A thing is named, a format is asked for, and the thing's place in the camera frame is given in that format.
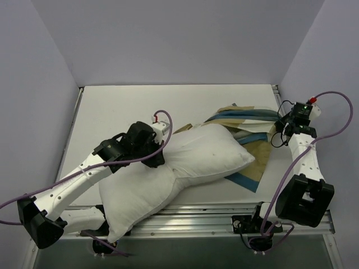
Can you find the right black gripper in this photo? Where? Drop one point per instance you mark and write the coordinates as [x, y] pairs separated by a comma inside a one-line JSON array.
[[284, 126]]

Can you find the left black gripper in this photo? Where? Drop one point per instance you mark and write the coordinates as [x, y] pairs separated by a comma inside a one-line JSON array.
[[155, 159]]

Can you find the checked blue beige pillowcase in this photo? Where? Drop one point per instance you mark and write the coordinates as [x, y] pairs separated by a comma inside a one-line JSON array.
[[252, 127]]

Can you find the white pillow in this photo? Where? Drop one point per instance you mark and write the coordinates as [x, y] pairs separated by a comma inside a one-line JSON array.
[[200, 155]]

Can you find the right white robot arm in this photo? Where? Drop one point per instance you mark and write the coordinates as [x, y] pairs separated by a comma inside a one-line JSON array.
[[303, 196]]

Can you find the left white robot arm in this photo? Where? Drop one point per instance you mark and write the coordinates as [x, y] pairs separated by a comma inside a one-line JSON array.
[[45, 215]]

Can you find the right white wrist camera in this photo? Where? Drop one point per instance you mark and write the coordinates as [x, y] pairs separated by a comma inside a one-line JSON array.
[[315, 111]]

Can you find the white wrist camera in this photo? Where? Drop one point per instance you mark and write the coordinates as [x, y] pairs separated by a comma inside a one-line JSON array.
[[315, 111], [160, 127]]

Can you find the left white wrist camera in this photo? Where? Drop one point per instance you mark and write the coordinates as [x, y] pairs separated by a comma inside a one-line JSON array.
[[160, 127]]

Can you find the aluminium rail frame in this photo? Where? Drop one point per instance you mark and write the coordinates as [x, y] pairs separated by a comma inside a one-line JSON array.
[[196, 229]]

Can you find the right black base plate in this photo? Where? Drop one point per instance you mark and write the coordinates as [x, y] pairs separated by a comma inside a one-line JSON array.
[[246, 224]]

